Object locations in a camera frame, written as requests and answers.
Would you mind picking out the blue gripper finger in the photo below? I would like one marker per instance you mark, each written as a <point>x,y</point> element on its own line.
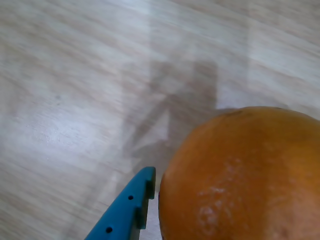
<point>120,215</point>

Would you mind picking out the orange with mottled skin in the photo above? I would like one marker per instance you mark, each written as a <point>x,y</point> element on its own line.
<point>237,180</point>

